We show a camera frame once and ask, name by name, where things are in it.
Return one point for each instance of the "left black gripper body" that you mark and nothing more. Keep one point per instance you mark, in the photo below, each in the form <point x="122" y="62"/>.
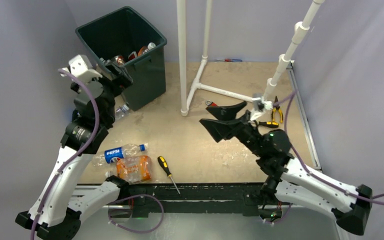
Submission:
<point x="114" y="87"/>

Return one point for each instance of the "yellow black screwdriver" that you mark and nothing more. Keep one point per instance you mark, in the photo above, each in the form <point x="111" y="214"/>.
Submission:
<point x="164" y="165"/>

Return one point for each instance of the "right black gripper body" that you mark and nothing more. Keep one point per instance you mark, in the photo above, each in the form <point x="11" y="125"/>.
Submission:
<point x="249" y="136"/>

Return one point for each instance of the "yellow black pliers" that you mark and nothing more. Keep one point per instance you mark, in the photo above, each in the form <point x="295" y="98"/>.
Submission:
<point x="277" y="110"/>

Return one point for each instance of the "red gold label bottle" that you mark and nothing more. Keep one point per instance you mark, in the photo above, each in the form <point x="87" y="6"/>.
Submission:
<point x="132" y="56"/>

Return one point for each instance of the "red cap clear bottle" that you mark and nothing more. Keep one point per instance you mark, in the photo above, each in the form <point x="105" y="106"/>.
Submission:
<point x="118" y="60"/>

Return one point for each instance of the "red handle adjustable wrench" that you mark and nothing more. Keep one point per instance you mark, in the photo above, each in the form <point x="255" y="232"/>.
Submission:
<point x="210" y="103"/>

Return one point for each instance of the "small red blue screwdriver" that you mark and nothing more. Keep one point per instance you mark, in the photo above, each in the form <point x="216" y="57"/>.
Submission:
<point x="232" y="60"/>

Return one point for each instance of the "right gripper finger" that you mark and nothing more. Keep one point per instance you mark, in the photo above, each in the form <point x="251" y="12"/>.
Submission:
<point x="226" y="113"/>
<point x="222" y="129"/>

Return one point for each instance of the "dark green plastic bin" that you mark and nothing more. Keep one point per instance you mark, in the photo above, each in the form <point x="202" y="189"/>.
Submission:
<point x="119" y="33"/>

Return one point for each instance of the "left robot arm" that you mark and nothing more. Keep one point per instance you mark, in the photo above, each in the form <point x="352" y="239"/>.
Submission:
<point x="54" y="215"/>

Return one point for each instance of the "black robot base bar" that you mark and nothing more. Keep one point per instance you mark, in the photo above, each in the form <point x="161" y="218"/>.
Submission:
<point x="245" y="198"/>

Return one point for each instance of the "crushed clear bottle left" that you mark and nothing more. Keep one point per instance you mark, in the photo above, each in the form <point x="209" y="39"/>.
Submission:
<point x="121" y="112"/>

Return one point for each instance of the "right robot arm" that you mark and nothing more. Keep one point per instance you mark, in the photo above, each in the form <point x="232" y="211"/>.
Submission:
<point x="289" y="180"/>

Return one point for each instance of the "Pepsi bottle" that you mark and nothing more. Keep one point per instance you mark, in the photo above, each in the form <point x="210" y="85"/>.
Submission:
<point x="111" y="156"/>

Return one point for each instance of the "orange label bottle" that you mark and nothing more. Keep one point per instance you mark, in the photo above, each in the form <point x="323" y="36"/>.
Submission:
<point x="146" y="49"/>
<point x="134" y="170"/>

